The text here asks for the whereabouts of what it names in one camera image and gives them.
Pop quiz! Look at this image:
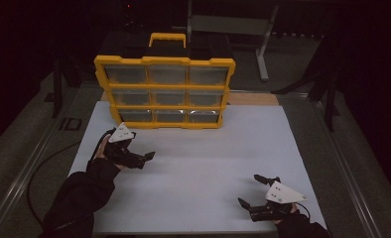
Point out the black floor plate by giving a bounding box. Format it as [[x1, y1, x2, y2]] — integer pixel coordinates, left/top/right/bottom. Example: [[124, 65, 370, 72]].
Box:
[[59, 117, 83, 132]]

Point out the black upright stand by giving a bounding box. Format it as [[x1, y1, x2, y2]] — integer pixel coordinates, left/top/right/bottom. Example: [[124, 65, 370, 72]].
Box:
[[44, 53, 66, 119]]

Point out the person's left hand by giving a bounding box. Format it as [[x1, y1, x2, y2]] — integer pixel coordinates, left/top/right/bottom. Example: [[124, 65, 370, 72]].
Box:
[[93, 130, 132, 172]]

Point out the clear plastic drawer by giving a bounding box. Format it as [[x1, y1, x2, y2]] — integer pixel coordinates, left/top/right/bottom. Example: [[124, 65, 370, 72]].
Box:
[[118, 109, 154, 123]]

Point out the grey metal stand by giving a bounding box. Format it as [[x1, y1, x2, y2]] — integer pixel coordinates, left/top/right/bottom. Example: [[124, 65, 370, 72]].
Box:
[[186, 0, 280, 82]]

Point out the aluminium floor rail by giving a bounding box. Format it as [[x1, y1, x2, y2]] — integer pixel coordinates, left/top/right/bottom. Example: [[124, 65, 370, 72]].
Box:
[[277, 92, 388, 238], [0, 88, 97, 238]]

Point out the person's right hand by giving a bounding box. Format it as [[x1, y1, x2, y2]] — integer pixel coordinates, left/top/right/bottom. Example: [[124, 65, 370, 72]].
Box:
[[272, 203, 300, 226]]

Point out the white table sheet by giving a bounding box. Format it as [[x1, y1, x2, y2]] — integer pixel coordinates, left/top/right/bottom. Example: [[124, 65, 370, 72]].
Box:
[[68, 100, 326, 234]]

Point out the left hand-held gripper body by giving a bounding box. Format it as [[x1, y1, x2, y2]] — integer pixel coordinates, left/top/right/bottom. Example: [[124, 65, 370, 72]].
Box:
[[102, 122, 148, 171]]

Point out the yellow black drawer organizer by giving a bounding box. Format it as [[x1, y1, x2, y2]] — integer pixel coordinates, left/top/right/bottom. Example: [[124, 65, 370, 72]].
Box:
[[93, 32, 236, 130]]

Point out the black tripod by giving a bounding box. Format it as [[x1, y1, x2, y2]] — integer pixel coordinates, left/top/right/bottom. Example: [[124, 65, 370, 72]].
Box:
[[272, 33, 340, 133]]

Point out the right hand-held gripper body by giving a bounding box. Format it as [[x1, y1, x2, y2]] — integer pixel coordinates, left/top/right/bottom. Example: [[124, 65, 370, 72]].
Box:
[[248, 179, 308, 223]]

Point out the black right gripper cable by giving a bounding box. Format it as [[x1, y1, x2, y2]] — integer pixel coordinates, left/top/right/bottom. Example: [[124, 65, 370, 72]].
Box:
[[297, 201, 312, 222]]

